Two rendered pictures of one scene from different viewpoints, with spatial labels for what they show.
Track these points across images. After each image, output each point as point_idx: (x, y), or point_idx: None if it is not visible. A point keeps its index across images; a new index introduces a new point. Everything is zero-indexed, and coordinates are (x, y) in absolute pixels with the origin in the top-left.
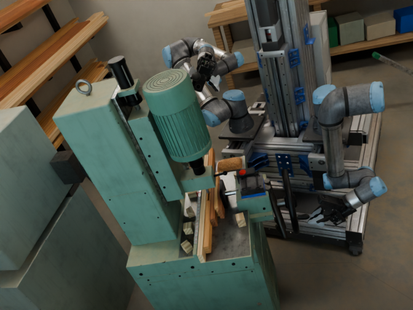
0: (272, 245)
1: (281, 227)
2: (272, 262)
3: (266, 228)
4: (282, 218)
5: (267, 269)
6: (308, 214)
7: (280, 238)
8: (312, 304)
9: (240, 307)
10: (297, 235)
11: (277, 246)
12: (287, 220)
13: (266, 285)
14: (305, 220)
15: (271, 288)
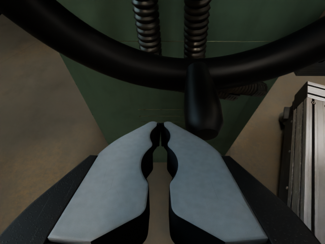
0: (265, 162)
1: (132, 0)
2: (212, 144)
3: (289, 146)
4: (191, 4)
5: (128, 84)
6: (207, 122)
7: (280, 176)
8: (160, 207)
9: None
10: (283, 200)
11: (263, 169)
12: (309, 178)
13: (66, 65)
14: (317, 217)
15: (115, 109)
